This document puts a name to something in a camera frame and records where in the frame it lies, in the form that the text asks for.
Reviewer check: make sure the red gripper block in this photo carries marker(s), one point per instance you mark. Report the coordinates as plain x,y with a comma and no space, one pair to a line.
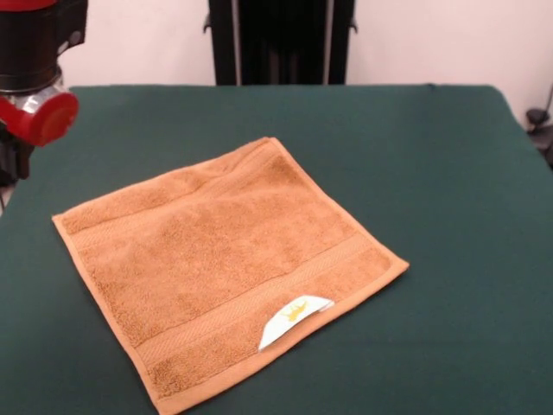
47,121

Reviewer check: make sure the tan terry towel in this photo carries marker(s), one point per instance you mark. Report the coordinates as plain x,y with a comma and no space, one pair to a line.
224,276

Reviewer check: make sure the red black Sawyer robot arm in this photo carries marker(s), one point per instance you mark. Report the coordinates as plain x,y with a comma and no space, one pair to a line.
30,47

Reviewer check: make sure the dark green table cloth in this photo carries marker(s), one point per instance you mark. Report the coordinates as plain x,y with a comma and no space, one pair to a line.
432,194

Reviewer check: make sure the dark grey stand base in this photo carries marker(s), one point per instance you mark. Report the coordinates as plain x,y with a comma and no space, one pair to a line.
535,116

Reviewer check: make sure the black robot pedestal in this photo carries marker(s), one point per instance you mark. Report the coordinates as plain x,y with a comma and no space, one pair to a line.
281,43

